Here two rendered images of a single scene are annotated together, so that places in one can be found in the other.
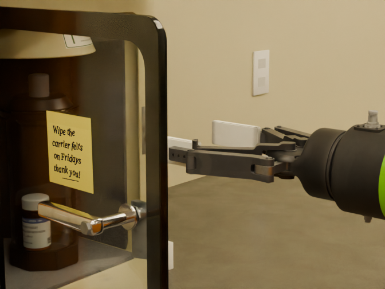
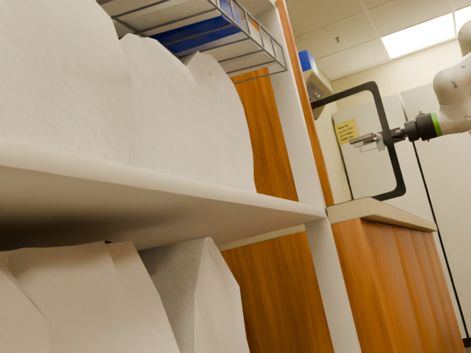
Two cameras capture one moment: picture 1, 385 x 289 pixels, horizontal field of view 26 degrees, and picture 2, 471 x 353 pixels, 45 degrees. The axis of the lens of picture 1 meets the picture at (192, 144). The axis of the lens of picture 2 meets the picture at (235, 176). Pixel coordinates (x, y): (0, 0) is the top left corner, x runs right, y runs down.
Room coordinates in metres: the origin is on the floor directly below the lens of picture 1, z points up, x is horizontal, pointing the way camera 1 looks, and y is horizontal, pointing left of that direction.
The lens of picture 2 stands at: (-0.83, 1.09, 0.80)
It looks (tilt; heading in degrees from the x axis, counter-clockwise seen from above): 11 degrees up; 342
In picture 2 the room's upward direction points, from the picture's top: 12 degrees counter-clockwise
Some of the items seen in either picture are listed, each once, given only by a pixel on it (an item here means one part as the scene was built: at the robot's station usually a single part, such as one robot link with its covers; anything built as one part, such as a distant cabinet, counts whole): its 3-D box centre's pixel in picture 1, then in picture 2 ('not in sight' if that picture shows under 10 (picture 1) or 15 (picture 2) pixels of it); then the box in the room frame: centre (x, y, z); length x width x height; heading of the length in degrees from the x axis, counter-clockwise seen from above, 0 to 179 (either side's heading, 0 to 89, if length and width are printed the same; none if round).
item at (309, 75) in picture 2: not in sight; (312, 97); (1.04, 0.11, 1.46); 0.32 x 0.12 x 0.10; 141
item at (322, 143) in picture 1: (310, 160); (404, 133); (0.87, -0.13, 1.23); 0.09 x 0.08 x 0.07; 51
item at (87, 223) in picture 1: (85, 214); (364, 139); (0.77, 0.10, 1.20); 0.10 x 0.05 x 0.03; 44
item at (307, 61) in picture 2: not in sight; (300, 68); (0.98, 0.16, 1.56); 0.10 x 0.10 x 0.09; 51
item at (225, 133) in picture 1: (235, 135); not in sight; (1.01, -0.05, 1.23); 0.07 x 0.01 x 0.03; 51
